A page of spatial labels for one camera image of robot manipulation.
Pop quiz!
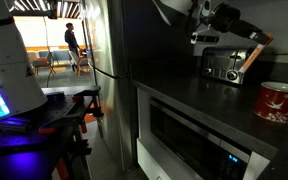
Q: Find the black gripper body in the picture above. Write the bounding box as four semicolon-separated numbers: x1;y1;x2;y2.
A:
211;2;264;41

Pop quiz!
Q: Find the silver toaster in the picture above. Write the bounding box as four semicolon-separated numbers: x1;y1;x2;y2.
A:
200;46;256;86

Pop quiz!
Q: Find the red mug with white print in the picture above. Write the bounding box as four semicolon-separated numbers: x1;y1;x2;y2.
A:
253;81;288;125

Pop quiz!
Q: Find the built-in black microwave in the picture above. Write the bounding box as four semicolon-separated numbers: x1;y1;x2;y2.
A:
148;95;272;180

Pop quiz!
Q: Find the stainless steel refrigerator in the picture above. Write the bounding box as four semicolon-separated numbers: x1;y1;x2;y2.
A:
83;0;139;172

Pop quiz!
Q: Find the orange chair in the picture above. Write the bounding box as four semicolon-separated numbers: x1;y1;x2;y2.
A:
75;54;90;78
32;56;56;77

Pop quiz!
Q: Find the person in dark clothes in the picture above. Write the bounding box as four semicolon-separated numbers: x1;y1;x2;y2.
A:
63;22;82;73

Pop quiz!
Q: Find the grey blue sofa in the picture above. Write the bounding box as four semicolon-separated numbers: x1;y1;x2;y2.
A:
37;49;74;66

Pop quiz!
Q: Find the black mounting table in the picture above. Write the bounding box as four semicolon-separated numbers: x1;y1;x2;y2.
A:
0;84;102;180

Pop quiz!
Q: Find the red handled bar clamp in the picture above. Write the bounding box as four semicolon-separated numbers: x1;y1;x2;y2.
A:
72;89;105;118
38;112;89;136

